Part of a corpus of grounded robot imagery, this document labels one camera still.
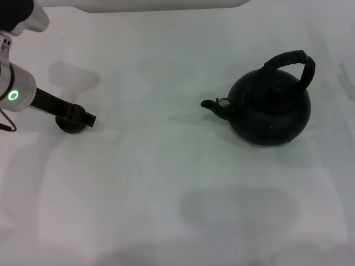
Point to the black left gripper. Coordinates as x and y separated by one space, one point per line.
50 101

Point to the black teacup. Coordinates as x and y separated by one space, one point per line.
69 127

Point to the white rounded background panel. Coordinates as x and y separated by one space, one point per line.
166 5

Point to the black round teapot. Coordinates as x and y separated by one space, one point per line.
271 110

